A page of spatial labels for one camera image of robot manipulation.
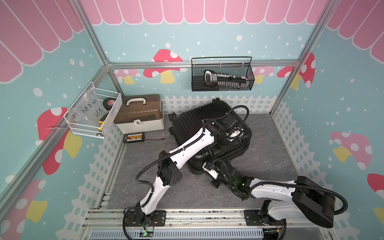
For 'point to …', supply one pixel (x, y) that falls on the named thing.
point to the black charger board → (132, 137)
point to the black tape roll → (108, 102)
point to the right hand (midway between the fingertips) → (205, 172)
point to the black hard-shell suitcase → (185, 124)
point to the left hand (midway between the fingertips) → (227, 147)
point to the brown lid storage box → (139, 113)
